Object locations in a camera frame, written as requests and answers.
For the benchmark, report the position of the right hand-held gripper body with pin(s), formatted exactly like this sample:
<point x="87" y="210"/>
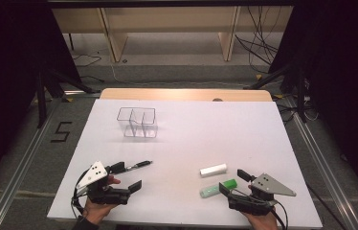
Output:
<point x="272" y="186"/>

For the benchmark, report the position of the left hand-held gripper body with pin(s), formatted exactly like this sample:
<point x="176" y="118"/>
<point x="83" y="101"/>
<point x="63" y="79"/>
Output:
<point x="92" y="175"/>

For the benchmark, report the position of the green capped clear marker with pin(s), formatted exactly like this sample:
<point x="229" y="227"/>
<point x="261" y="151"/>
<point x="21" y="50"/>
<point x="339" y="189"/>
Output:
<point x="211" y="191"/>

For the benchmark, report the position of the white cylindrical stick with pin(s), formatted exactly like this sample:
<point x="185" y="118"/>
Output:
<point x="213" y="170"/>

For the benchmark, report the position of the black pen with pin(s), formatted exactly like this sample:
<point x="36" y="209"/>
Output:
<point x="142" y="164"/>

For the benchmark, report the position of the clear plastic desk organizer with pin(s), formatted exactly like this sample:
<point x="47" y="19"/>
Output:
<point x="135" y="121"/>

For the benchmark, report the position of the person's left hand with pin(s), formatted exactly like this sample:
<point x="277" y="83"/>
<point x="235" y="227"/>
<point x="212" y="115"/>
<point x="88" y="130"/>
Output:
<point x="96" y="212"/>

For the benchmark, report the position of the person's right hand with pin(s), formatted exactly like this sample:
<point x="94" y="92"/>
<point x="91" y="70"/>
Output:
<point x="262" y="223"/>

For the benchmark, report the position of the white table cover sheet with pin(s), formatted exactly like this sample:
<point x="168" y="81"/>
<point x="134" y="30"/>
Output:
<point x="199" y="140"/>

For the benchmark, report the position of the brown round table grommet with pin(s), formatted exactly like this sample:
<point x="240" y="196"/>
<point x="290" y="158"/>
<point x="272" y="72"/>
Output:
<point x="217" y="99"/>

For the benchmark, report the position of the black metal stand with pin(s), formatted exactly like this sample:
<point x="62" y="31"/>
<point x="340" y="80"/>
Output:
<point x="41" y="102"/>
<point x="301" y="96"/>

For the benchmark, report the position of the black curtain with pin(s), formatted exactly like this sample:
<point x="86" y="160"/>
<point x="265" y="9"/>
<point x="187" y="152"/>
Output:
<point x="11" y="89"/>
<point x="343" y="80"/>

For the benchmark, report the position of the thin black metal leg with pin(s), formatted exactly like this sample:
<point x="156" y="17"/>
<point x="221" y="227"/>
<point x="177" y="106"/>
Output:
<point x="71" y="42"/>

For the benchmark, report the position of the black overhead bar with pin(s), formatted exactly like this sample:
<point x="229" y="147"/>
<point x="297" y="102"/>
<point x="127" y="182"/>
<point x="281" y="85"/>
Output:
<point x="167" y="3"/>

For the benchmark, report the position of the aluminium floor rail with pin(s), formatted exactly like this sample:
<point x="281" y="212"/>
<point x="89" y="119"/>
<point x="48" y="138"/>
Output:
<point x="324" y="172"/>
<point x="17" y="172"/>

